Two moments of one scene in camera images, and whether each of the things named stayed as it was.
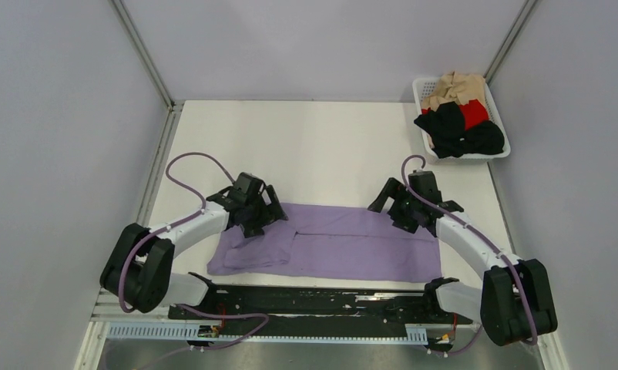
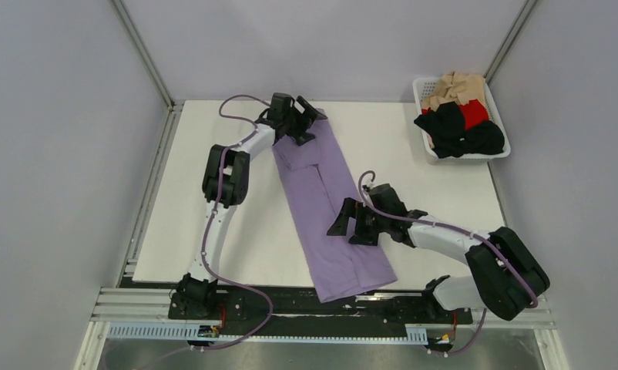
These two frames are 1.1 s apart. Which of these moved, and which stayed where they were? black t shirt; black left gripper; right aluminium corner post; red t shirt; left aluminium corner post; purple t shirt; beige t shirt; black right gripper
Moved: purple t shirt; black left gripper; black right gripper
Stayed: black t shirt; red t shirt; right aluminium corner post; left aluminium corner post; beige t shirt
